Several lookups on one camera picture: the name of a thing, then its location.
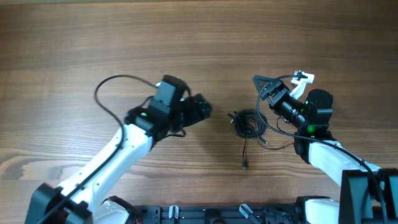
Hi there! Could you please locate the black usb cable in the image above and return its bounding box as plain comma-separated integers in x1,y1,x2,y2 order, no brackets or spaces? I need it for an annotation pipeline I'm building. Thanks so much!
227,108,295,170

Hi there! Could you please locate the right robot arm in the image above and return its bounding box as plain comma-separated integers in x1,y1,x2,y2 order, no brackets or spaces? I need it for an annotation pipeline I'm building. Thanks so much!
253,71,397,223

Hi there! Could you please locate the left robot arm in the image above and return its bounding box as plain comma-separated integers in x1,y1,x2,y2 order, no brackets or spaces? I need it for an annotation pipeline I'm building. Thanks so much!
25,75,212,223

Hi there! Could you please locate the left camera black cable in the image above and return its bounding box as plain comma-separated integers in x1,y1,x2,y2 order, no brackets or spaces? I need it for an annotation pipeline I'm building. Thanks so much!
37,74,158,224

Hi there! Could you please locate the camera black cable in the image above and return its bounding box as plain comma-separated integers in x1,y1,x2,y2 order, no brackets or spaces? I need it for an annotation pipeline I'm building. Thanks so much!
37,74,158,224
256,73,388,224

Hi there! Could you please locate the right camera black cable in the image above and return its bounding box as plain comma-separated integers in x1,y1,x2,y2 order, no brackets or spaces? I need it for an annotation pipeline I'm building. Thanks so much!
256,73,388,224

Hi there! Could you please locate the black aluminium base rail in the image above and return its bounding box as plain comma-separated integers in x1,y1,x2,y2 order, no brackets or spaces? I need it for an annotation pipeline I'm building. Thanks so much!
133,203,303,224

